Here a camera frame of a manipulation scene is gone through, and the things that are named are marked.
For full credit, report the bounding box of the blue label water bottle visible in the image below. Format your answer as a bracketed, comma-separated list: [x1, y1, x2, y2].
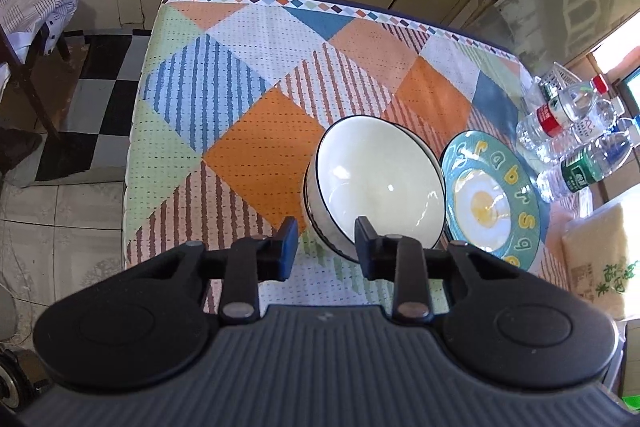
[600, 116, 640, 158]

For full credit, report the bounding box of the white label water bottle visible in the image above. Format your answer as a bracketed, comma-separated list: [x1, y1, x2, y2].
[537, 97, 626, 162]

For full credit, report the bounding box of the patchwork tablecloth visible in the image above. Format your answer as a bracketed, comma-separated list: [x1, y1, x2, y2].
[122, 0, 601, 314]

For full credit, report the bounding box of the green label water bottle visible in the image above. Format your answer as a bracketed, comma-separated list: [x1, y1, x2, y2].
[536, 132, 635, 204]

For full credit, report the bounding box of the teal fried egg plate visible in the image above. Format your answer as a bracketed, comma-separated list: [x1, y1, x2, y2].
[440, 130, 551, 271]

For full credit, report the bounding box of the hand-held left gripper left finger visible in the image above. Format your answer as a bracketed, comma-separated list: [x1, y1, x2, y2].
[131, 216, 301, 327]

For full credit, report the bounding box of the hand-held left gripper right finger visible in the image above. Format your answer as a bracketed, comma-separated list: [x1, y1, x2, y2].
[353, 216, 519, 327]

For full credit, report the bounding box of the checkered floor mat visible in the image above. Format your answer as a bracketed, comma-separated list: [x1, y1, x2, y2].
[34, 33, 153, 182]

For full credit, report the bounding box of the white striped garment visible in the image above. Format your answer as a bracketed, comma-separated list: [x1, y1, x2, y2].
[0, 0, 83, 64]

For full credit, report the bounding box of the yellowish rice bag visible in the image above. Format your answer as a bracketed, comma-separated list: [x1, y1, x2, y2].
[560, 199, 640, 320]

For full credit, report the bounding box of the white plastic basket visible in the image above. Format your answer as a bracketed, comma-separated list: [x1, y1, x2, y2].
[536, 61, 578, 104]

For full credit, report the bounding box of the red label water bottle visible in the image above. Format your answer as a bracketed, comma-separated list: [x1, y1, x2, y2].
[516, 76, 610, 154]

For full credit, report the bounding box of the wooden chair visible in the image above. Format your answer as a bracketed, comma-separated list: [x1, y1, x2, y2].
[0, 0, 81, 142]

